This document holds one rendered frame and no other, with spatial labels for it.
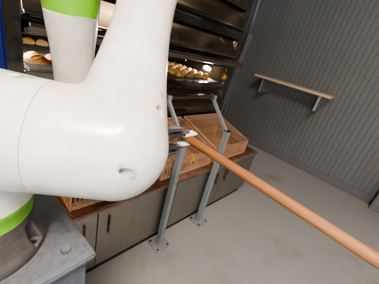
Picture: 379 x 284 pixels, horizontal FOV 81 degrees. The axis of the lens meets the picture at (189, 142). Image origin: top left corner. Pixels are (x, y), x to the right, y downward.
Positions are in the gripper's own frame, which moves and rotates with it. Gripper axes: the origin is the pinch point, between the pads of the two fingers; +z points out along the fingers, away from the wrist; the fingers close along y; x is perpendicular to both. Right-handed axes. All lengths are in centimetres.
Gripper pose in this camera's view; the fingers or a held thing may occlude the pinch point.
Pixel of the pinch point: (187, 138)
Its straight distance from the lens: 82.1
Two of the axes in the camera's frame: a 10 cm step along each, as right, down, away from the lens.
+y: -2.3, 8.8, 4.1
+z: 6.9, -1.5, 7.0
